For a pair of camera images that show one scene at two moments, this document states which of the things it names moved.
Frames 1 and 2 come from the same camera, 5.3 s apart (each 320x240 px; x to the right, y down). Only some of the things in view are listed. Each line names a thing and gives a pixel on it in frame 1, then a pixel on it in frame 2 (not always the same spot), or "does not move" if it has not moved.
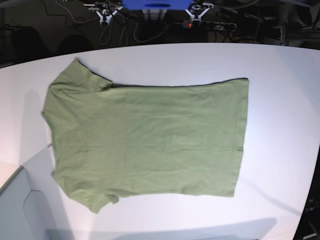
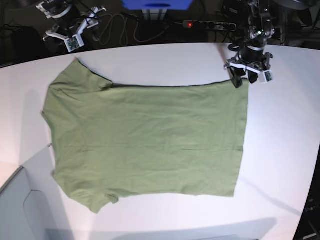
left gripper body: (106, 20) to (88, 20)
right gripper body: (195, 17) to (255, 59)
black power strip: (210, 25) does not move
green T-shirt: (108, 140) does not move
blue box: (157, 5) does not move
